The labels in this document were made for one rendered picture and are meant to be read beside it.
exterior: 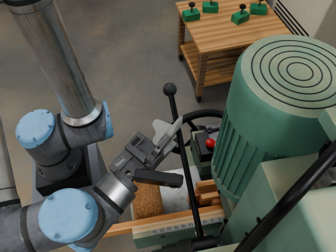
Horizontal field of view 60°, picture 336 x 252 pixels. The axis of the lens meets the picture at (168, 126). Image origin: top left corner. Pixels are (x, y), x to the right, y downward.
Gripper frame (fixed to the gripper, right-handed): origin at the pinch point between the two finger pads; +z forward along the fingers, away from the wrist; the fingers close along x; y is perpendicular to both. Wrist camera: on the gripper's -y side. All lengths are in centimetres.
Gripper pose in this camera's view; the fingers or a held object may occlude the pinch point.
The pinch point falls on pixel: (182, 128)
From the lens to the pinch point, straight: 75.0
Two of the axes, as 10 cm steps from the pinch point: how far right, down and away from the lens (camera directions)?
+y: -7.7, -6.0, 2.1
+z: 6.3, -7.1, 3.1
